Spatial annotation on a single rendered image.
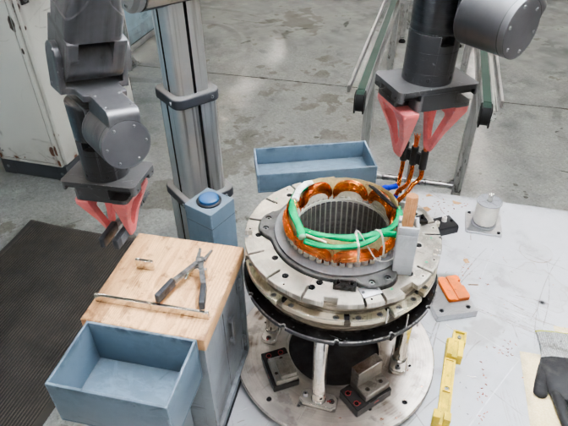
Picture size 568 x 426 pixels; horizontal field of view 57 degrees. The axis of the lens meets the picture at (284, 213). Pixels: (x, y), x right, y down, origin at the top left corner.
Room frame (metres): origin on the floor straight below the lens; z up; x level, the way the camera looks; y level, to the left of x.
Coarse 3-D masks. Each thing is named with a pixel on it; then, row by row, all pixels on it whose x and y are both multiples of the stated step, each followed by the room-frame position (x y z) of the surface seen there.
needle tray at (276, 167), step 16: (320, 144) 1.00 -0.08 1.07; (336, 144) 1.00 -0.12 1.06; (352, 144) 1.00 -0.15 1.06; (256, 160) 0.93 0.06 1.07; (272, 160) 0.98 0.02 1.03; (288, 160) 0.99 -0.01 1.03; (304, 160) 0.99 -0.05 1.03; (320, 160) 0.99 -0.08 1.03; (336, 160) 0.99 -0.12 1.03; (352, 160) 0.99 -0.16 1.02; (368, 160) 0.96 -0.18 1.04; (256, 176) 0.91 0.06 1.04; (272, 176) 0.88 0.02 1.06; (288, 176) 0.88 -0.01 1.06; (304, 176) 0.89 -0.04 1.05; (320, 176) 0.89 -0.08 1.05; (336, 176) 0.89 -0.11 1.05; (352, 176) 0.90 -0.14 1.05; (368, 176) 0.90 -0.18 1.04
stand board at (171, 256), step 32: (128, 256) 0.64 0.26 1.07; (160, 256) 0.64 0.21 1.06; (192, 256) 0.64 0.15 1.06; (224, 256) 0.64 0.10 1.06; (128, 288) 0.57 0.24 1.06; (192, 288) 0.56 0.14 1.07; (224, 288) 0.56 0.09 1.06; (96, 320) 0.50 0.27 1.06; (128, 320) 0.50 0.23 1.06; (160, 320) 0.50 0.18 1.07; (192, 320) 0.50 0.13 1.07
